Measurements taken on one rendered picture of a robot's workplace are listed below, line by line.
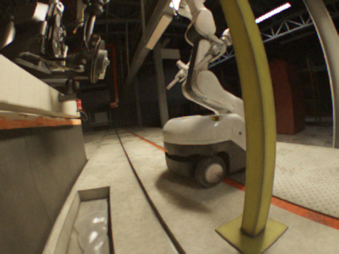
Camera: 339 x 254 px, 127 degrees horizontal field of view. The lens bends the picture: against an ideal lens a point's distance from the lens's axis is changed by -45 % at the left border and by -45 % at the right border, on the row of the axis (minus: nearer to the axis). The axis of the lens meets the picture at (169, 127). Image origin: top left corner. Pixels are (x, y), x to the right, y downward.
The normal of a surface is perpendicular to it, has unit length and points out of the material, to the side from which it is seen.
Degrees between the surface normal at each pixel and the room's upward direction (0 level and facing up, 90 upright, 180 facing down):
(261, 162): 90
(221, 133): 90
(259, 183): 90
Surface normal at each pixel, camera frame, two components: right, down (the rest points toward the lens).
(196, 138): -0.49, 0.15
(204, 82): 0.29, 0.04
